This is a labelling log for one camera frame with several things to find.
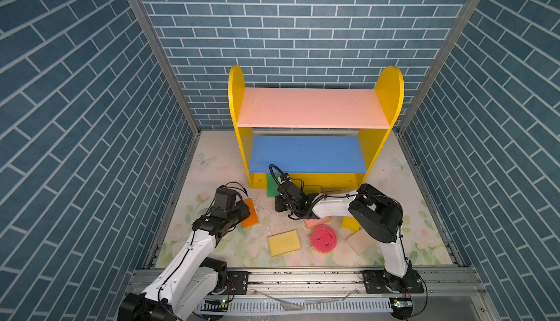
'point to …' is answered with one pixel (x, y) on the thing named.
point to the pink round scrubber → (323, 239)
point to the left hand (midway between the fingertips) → (249, 207)
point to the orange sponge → (253, 218)
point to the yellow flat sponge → (284, 242)
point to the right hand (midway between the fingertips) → (273, 197)
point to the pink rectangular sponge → (311, 223)
